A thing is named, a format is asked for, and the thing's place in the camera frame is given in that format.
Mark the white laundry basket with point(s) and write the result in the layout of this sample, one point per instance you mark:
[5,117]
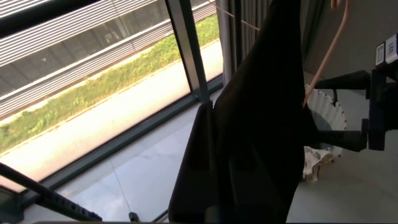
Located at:
[329,105]

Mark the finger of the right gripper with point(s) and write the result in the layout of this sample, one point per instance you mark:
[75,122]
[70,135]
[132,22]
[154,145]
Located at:
[342,139]
[345,82]

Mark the cream printed garment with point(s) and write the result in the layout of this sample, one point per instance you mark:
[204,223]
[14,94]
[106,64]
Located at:
[314,161]

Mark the black t-shirt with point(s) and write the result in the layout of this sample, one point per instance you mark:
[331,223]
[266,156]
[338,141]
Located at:
[264,93]

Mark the window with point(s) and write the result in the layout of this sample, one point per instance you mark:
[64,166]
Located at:
[186,46]

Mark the grey curtain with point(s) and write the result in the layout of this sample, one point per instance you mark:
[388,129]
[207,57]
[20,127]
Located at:
[225,46]

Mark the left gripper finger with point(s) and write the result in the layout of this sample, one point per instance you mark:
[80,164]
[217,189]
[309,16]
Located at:
[194,193]

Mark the pink clothes hanger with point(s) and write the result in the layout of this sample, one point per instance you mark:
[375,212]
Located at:
[250,25]
[323,65]

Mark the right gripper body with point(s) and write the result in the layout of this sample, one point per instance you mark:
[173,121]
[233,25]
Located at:
[377,109]

